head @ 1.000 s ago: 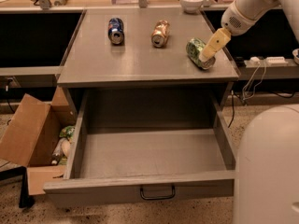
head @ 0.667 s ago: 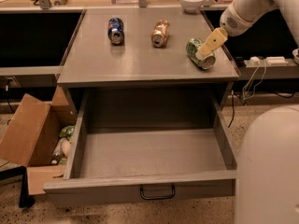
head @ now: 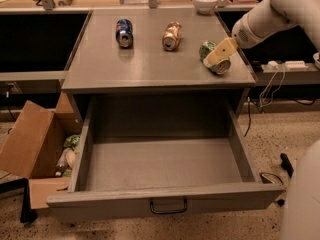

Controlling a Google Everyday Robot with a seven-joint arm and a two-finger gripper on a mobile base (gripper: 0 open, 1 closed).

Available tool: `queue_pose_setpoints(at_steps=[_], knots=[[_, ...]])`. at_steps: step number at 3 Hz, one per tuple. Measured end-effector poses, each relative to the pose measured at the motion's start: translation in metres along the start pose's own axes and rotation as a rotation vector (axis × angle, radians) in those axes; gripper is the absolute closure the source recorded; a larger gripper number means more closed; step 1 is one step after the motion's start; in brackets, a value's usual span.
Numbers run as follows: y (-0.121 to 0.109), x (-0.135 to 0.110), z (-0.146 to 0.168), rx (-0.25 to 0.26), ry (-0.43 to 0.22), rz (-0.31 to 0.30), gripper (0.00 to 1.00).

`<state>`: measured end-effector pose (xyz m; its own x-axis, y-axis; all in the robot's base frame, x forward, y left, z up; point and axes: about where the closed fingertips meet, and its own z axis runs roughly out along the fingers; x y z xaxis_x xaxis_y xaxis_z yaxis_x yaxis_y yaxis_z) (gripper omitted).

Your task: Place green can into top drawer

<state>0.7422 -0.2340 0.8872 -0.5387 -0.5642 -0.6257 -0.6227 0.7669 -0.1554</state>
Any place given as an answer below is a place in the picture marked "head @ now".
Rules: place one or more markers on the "cardboard box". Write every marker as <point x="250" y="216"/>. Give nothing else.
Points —
<point x="35" y="144"/>

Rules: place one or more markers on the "white bowl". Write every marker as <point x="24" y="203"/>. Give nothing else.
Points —
<point x="205" y="6"/>

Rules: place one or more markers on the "open grey top drawer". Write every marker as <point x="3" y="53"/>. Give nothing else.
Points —
<point x="137" y="148"/>

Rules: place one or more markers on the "orange soda can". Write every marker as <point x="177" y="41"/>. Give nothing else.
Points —
<point x="172" y="36"/>

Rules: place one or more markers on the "grey drawer cabinet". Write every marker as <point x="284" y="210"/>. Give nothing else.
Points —
<point x="101" y="65"/>

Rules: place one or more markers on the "black drawer handle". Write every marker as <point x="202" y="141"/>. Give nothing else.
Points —
<point x="168" y="206"/>

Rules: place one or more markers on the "green snack bag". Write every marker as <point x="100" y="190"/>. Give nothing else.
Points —
<point x="72" y="142"/>

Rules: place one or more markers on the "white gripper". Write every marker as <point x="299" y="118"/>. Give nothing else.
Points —
<point x="242" y="35"/>

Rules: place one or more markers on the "white power strip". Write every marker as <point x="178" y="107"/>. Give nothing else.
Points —
<point x="293" y="66"/>

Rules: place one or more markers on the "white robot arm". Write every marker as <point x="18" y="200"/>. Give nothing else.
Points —
<point x="301" y="214"/>

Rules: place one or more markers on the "green soda can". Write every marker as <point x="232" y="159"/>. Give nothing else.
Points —
<point x="215" y="57"/>

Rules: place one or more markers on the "blue soda can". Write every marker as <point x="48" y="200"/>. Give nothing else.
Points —
<point x="124" y="33"/>

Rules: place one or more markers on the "black stand leg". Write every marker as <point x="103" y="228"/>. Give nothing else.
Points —
<point x="286" y="164"/>

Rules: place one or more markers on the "clear plastic bottle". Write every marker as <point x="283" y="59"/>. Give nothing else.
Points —
<point x="63" y="162"/>

